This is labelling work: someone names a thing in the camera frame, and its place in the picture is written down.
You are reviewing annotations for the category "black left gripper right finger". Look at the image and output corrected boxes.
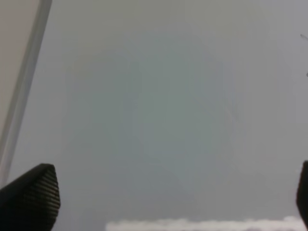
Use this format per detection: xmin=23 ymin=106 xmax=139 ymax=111
xmin=296 ymin=161 xmax=308 ymax=230

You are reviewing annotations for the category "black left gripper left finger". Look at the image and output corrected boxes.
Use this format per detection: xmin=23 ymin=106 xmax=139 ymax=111
xmin=0 ymin=163 xmax=61 ymax=231

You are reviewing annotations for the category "white whiteboard with aluminium frame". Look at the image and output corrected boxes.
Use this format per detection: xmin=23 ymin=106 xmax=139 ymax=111
xmin=7 ymin=0 xmax=308 ymax=231

